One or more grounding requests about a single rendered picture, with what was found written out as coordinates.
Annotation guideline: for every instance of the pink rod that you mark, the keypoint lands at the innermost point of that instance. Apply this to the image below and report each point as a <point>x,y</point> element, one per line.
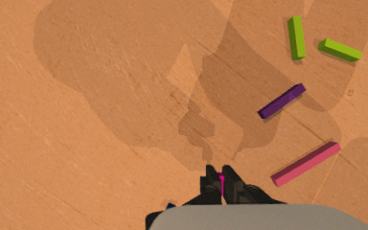
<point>304,164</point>

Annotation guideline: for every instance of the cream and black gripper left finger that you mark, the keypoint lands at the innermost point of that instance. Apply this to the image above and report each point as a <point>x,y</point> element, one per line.
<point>210,194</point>

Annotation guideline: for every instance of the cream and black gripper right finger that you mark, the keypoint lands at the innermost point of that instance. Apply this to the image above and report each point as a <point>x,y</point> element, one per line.
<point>234,192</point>

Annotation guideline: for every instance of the magenta rectangular block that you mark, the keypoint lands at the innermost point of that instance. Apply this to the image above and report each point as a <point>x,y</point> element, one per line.
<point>221,178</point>

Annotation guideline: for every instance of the purple rod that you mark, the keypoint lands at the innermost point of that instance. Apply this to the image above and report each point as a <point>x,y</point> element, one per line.
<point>282,100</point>

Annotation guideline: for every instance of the small blue cube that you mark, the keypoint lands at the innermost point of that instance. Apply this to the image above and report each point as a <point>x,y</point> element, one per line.
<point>170,206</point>

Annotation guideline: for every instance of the lime green rod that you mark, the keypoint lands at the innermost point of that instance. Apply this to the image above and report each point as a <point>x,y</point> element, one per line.
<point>296,38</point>
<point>339,50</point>

